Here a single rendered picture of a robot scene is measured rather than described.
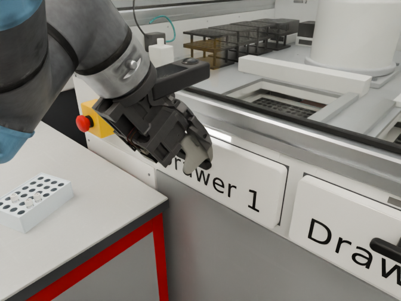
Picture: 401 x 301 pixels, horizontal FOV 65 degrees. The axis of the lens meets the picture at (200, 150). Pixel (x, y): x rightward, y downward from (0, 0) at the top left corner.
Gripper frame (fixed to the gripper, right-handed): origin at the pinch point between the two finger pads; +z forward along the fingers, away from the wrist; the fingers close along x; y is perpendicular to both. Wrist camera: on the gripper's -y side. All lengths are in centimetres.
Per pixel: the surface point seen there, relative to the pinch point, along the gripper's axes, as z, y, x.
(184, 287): 38.1, 23.0, -8.3
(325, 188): -0.4, -2.0, 20.7
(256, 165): 0.0, -1.4, 10.3
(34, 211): -1.8, 24.5, -22.1
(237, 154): -0.3, -1.6, 6.7
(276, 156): -0.2, -3.8, 12.4
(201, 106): -3.9, -6.0, -2.2
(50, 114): 20, 4, -82
